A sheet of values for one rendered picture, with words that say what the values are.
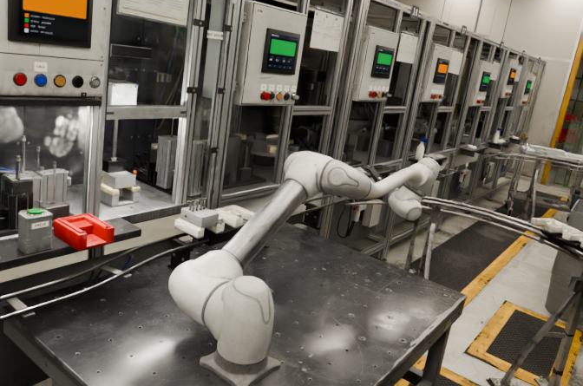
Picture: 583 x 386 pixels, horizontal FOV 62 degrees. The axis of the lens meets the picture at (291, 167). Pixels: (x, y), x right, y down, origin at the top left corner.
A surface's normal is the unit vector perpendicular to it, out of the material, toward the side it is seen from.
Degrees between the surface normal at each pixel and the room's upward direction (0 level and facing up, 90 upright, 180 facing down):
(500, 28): 90
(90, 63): 90
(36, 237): 90
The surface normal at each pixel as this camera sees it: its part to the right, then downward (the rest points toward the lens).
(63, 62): 0.79, 0.25
